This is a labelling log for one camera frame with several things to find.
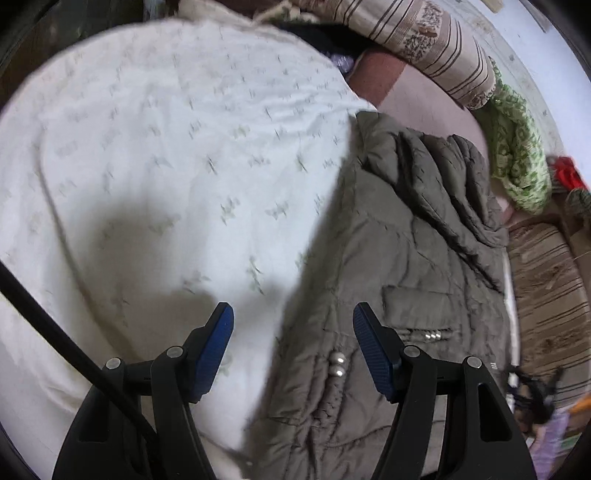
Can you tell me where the dark cloth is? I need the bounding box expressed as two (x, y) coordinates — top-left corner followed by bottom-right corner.
(272, 18), (370, 61)

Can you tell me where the striped floral pillow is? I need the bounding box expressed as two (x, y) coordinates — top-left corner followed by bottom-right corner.
(295, 0), (497, 110)

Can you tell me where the green patterned cloth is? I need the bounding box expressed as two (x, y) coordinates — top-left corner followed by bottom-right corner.
(471, 58), (552, 215)

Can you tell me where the white leaf-print blanket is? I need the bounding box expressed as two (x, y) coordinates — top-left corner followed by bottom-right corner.
(0, 18), (379, 480)

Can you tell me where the beige patterned cloth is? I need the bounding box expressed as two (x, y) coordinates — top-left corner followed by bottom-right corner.
(252, 0), (305, 21)

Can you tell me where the pink blanket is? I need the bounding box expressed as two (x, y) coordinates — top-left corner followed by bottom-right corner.
(346, 48), (513, 227)

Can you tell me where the red fabric flower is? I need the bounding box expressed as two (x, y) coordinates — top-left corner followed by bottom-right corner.
(549, 157), (589, 191)

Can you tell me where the olive quilted hooded jacket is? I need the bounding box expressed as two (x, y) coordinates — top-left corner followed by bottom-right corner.
(242, 111), (518, 480)

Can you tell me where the thick black cable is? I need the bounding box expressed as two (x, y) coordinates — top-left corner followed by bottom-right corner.
(0, 263), (160, 480)

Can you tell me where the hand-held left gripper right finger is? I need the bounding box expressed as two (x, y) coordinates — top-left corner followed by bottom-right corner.
(353, 302), (539, 480)

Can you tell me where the shiny plastic bag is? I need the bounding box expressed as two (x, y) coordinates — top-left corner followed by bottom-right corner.
(330, 53), (356, 75)

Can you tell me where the grey knitted cloth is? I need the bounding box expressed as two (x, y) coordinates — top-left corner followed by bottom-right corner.
(566, 188), (591, 220)

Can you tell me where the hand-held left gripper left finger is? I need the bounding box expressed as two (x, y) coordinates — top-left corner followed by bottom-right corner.
(52, 302), (235, 480)

